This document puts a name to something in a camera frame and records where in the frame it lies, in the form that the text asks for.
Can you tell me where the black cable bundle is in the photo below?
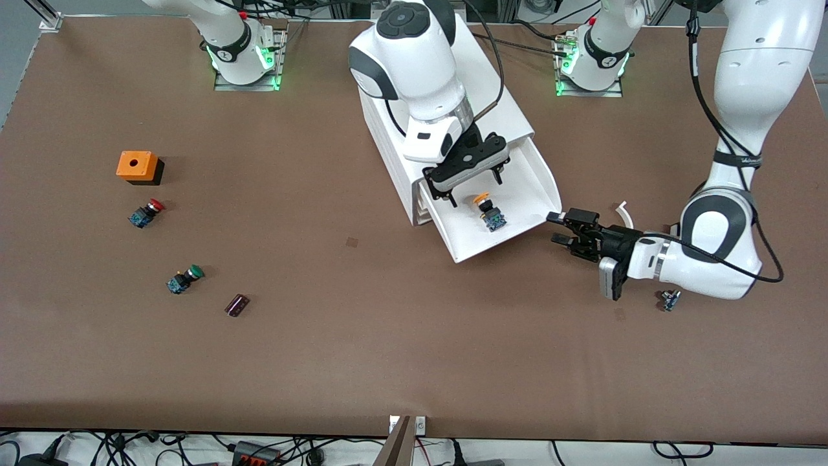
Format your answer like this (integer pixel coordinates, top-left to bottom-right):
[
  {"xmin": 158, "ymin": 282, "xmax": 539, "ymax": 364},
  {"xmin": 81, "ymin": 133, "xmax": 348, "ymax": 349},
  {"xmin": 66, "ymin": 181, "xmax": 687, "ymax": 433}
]
[{"xmin": 236, "ymin": 0, "xmax": 311, "ymax": 27}]

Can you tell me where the black box with red sockets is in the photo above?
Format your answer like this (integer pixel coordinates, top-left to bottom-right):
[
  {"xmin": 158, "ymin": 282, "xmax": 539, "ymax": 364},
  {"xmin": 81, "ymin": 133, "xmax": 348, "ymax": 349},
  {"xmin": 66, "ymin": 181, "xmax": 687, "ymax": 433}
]
[{"xmin": 232, "ymin": 440, "xmax": 283, "ymax": 466}]

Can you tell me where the looped black cable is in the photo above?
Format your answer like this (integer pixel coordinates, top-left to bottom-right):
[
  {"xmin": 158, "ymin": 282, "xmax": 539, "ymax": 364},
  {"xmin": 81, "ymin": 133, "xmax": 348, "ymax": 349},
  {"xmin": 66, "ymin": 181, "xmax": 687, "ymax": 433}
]
[{"xmin": 652, "ymin": 441, "xmax": 714, "ymax": 460}]

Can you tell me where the orange-capped push button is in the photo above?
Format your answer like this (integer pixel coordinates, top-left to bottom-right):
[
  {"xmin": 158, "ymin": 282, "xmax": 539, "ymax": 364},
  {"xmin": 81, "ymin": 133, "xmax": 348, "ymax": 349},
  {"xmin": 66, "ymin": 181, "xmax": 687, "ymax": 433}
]
[{"xmin": 472, "ymin": 193, "xmax": 507, "ymax": 232}]

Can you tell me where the brown camera post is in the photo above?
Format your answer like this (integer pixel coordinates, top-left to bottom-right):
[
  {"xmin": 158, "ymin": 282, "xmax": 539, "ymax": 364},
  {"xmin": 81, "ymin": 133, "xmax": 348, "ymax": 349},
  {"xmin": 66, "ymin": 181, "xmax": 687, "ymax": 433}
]
[{"xmin": 374, "ymin": 416, "xmax": 415, "ymax": 466}]

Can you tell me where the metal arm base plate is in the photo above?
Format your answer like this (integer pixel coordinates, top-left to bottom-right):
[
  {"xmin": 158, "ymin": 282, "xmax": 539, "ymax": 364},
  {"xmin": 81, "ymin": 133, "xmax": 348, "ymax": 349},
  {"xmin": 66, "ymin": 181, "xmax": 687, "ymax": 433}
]
[
  {"xmin": 213, "ymin": 29, "xmax": 287, "ymax": 92},
  {"xmin": 555, "ymin": 32, "xmax": 624, "ymax": 98}
]

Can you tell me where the thick black cable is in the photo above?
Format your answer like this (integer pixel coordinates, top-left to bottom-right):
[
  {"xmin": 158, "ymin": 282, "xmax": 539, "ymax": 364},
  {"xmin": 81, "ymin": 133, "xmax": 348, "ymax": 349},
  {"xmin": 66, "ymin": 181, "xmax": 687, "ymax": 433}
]
[{"xmin": 479, "ymin": 32, "xmax": 573, "ymax": 58}]

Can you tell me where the red-capped push button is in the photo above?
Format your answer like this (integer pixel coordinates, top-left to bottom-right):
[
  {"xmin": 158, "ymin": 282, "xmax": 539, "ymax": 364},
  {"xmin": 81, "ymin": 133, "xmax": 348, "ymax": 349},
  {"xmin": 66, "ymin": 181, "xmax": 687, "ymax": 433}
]
[{"xmin": 127, "ymin": 199, "xmax": 166, "ymax": 229}]

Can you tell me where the white drawer cabinet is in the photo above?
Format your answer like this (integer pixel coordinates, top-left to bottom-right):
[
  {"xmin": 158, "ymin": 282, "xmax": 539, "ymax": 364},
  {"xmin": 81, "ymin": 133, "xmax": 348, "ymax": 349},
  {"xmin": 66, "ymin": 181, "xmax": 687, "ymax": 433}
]
[{"xmin": 358, "ymin": 16, "xmax": 538, "ymax": 226}]

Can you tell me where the green-capped push button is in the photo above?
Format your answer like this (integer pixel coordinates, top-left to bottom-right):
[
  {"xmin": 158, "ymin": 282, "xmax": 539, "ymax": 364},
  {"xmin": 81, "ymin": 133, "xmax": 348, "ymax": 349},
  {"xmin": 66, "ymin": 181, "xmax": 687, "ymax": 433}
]
[{"xmin": 166, "ymin": 264, "xmax": 205, "ymax": 295}]

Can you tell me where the orange black button enclosure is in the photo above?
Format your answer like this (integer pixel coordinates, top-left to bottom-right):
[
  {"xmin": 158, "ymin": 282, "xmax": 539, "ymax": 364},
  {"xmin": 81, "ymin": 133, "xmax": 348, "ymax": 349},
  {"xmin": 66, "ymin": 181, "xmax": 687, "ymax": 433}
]
[{"xmin": 116, "ymin": 151, "xmax": 165, "ymax": 186}]

